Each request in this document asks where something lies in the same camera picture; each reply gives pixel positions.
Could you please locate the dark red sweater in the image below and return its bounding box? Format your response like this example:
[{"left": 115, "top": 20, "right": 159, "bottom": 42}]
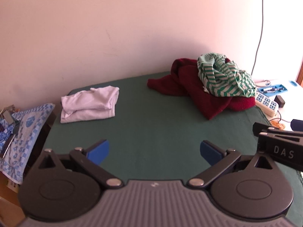
[{"left": 147, "top": 58, "right": 256, "bottom": 120}]

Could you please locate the white folded shirt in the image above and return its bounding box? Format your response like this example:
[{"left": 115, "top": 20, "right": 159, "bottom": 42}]
[{"left": 60, "top": 86, "right": 119, "bottom": 124}]

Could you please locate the white desk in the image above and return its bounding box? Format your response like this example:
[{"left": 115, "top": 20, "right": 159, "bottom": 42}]
[{"left": 252, "top": 78, "right": 303, "bottom": 133}]

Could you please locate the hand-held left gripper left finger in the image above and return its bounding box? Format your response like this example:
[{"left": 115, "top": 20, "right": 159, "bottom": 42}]
[{"left": 37, "top": 139, "right": 124, "bottom": 190}]

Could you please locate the green striped shirt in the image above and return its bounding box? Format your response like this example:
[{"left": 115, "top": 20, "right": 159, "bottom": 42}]
[{"left": 197, "top": 53, "right": 257, "bottom": 98}]

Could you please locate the thin black cable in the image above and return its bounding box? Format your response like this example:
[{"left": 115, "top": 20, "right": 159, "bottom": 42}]
[{"left": 277, "top": 110, "right": 294, "bottom": 124}]

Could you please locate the white power strip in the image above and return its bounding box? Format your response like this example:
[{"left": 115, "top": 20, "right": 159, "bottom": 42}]
[{"left": 254, "top": 92, "right": 280, "bottom": 117}]

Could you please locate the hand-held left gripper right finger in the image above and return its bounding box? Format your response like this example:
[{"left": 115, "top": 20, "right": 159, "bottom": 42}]
[{"left": 187, "top": 140, "right": 276, "bottom": 190}]

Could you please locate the black power adapter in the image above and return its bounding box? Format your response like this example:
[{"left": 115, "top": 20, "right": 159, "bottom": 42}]
[{"left": 275, "top": 95, "right": 286, "bottom": 108}]

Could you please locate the grey phone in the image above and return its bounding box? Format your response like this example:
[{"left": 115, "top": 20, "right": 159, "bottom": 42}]
[{"left": 1, "top": 110, "right": 14, "bottom": 124}]

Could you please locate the dark green table cover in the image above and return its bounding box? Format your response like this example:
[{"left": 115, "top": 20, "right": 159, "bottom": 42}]
[{"left": 22, "top": 71, "right": 303, "bottom": 220}]

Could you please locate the dark blue object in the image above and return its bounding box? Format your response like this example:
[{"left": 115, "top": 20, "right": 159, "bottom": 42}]
[{"left": 291, "top": 119, "right": 303, "bottom": 131}]

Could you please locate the grey wall cable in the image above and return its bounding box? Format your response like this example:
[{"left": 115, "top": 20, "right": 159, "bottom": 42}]
[{"left": 251, "top": 0, "right": 265, "bottom": 76}]

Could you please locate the blue pen tray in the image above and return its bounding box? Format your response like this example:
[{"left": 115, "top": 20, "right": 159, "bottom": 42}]
[{"left": 257, "top": 83, "right": 288, "bottom": 97}]

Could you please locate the blue patterned cloth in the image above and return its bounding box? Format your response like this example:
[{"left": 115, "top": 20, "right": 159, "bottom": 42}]
[{"left": 0, "top": 103, "right": 55, "bottom": 185}]

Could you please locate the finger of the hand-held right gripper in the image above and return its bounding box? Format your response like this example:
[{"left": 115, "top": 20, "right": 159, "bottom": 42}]
[{"left": 253, "top": 122, "right": 303, "bottom": 138}]

